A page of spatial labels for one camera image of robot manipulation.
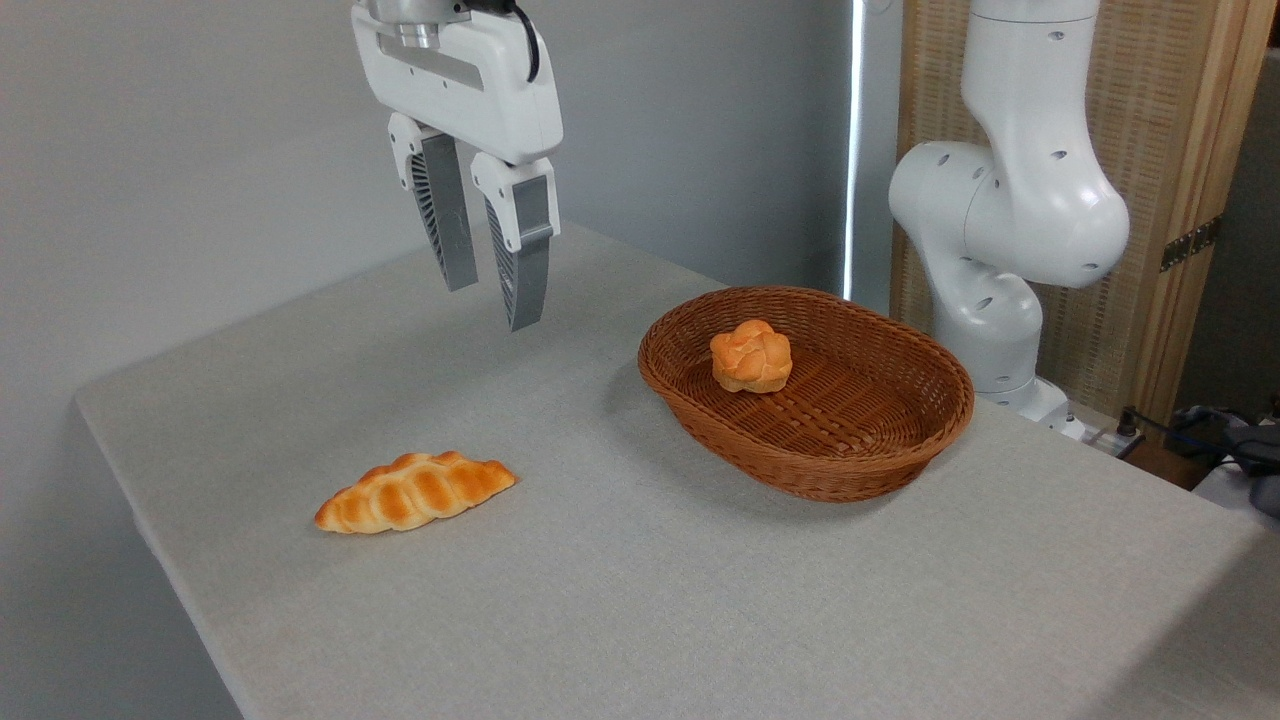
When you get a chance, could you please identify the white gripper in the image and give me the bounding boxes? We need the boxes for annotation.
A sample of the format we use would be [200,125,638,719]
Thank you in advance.
[350,0,564,333]

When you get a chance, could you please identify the round knotted bread roll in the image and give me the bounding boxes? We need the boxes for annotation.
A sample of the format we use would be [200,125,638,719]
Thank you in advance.
[710,320,793,394]

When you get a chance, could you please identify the long braided bread loaf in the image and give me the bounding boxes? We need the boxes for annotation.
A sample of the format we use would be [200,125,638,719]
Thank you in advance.
[314,451,518,535]

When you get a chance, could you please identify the brown oval wicker basket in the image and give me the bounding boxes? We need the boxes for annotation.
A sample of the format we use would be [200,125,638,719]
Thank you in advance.
[638,286,976,503]

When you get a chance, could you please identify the white vertical light strip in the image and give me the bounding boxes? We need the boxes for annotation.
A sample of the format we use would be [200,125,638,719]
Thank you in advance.
[843,0,867,301]

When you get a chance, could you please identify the grey tablecloth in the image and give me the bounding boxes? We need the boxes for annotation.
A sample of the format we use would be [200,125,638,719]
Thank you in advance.
[75,225,1266,720]

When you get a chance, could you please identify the white power strip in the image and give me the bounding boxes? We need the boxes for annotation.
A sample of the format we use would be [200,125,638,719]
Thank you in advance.
[1083,418,1147,460]

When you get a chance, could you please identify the wooden rattan folding screen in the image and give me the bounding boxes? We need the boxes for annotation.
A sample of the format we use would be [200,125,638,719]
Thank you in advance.
[890,0,1279,421]

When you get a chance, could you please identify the dark metal screen hinge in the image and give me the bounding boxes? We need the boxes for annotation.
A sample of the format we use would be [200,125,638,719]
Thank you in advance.
[1160,215,1223,273]

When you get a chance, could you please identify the dark grey bag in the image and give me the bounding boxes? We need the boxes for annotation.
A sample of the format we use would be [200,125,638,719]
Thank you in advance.
[1165,400,1280,517]

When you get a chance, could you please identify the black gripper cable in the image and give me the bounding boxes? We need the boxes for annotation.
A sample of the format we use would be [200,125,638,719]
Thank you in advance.
[470,0,541,83]

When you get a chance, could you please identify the black power cable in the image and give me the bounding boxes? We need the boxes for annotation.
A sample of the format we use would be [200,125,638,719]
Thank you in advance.
[1118,405,1206,443]

